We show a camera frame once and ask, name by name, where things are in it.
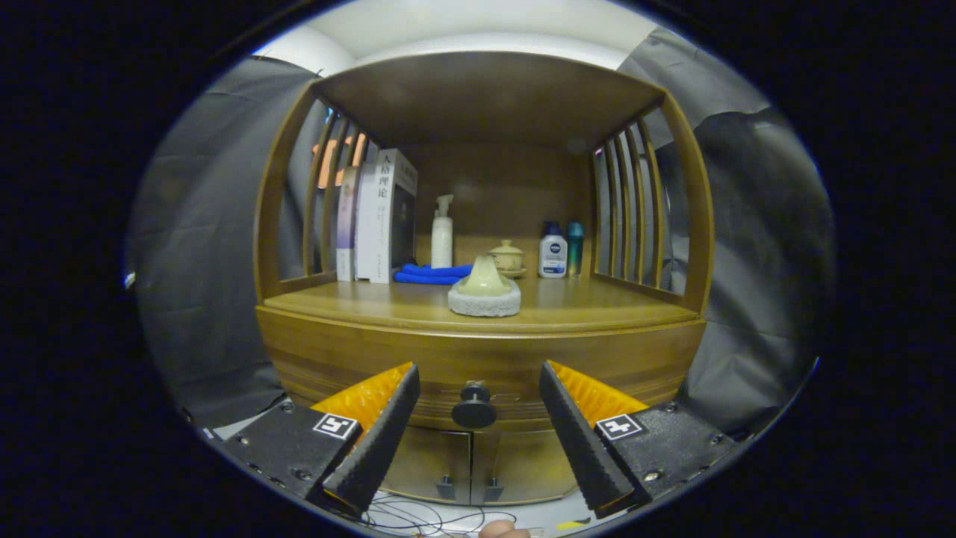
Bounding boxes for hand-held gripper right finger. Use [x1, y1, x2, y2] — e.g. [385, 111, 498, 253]
[538, 360, 740, 520]

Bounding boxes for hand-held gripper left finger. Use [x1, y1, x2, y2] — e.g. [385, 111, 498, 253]
[208, 362, 421, 516]

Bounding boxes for wooden drawer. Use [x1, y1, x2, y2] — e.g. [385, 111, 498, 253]
[256, 305, 707, 433]

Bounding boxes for black round drawer knob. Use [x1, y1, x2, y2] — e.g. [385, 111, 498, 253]
[451, 381, 498, 430]

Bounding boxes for green scrub brush with sponge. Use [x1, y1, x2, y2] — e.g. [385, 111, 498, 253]
[447, 253, 522, 318]

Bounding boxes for wooden cabinet door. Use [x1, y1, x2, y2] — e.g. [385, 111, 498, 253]
[471, 430, 580, 505]
[381, 427, 473, 505]

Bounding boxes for wooden countertop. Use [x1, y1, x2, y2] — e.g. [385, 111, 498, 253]
[263, 273, 699, 335]

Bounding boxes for wooden cabinet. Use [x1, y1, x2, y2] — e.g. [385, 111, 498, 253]
[252, 51, 716, 507]

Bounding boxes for blue folded cloth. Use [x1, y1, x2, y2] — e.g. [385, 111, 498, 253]
[393, 262, 474, 286]

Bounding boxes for white bottle with blue cap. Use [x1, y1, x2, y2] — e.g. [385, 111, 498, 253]
[538, 221, 568, 279]

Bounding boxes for teal slim bottle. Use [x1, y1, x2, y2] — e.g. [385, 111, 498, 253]
[565, 221, 585, 279]

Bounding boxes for beige lidded teacup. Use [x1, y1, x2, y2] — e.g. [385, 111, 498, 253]
[488, 239, 527, 279]

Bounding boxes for white pump bottle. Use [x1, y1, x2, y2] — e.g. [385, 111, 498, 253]
[431, 194, 455, 269]

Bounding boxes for thick white book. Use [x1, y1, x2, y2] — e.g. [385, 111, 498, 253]
[354, 148, 419, 284]

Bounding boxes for thin purple book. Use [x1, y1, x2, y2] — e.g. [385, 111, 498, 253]
[335, 166, 361, 282]

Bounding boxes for thin black cables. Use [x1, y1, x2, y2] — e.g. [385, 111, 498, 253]
[366, 493, 524, 537]

